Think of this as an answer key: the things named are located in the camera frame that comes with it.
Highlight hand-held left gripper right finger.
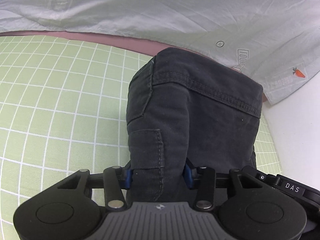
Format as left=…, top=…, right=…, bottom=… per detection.
left=184, top=157, right=263, bottom=210

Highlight green grid mat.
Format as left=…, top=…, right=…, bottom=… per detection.
left=0, top=35, right=280, bottom=230

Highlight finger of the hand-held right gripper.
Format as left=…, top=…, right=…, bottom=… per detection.
left=242, top=166, right=280, bottom=188

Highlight black pants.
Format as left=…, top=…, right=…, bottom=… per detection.
left=126, top=47, right=264, bottom=203

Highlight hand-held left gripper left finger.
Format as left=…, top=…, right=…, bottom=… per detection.
left=57, top=166, right=134, bottom=212

